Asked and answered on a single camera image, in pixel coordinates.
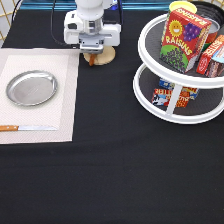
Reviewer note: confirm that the round wooden coaster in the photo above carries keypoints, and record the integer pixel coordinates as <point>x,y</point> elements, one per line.
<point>105,57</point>

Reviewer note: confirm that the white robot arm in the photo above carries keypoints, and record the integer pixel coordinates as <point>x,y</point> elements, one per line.
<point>92,10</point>

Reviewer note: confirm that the yellow lidded can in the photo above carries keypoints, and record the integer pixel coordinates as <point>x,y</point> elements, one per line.
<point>182,4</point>

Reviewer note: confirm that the blue box lower tier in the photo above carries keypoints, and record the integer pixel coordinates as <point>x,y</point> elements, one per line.
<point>193,92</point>

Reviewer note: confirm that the wooden handled knife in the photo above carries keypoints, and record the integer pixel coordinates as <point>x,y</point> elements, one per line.
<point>5,128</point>

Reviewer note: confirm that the red raisins box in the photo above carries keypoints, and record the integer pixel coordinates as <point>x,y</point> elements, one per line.
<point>184,39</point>

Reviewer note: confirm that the beige woven placemat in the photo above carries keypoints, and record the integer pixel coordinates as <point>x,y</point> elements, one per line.
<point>58,112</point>

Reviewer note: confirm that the red snack box right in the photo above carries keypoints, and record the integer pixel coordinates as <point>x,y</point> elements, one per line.
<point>211,63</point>

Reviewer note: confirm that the colourful box lower tier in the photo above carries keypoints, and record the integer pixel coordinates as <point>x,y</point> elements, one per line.
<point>161,97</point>

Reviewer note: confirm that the wooden handled fork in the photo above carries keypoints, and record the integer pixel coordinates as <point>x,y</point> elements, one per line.
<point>92,59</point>

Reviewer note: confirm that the round silver metal plate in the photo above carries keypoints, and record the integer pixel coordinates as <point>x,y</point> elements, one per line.
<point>32,88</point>

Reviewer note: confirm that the white two-tier turntable rack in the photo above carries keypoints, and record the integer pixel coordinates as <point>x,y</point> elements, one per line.
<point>208,105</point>

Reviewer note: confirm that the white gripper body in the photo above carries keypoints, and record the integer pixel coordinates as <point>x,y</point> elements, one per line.
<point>91,36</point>

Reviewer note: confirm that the red can behind raisins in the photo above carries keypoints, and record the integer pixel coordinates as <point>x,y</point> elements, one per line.
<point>214,28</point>

